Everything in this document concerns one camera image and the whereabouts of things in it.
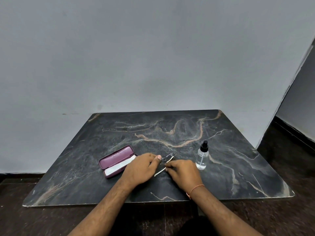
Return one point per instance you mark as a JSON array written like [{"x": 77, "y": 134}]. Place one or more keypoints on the person's left forearm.
[{"x": 103, "y": 211}]

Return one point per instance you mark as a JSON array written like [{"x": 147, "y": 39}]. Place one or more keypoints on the person's right forearm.
[{"x": 221, "y": 213}]

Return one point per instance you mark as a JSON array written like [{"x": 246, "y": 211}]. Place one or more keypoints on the white cleaning cloth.
[{"x": 119, "y": 167}]

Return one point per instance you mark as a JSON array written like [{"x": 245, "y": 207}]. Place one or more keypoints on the clear spray bottle black cap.
[{"x": 202, "y": 159}]

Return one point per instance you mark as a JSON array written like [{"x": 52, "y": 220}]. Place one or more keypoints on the black skirting board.
[
  {"x": 292, "y": 130},
  {"x": 19, "y": 175}
]

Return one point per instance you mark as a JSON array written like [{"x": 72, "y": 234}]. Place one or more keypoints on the person's black trousers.
[{"x": 199, "y": 227}]

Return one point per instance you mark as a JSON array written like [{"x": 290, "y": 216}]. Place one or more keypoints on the person's left hand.
[{"x": 140, "y": 169}]

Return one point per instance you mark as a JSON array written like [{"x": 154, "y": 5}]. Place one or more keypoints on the maroon glasses case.
[{"x": 115, "y": 154}]

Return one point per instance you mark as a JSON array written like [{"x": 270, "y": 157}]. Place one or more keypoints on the person's right hand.
[{"x": 184, "y": 176}]

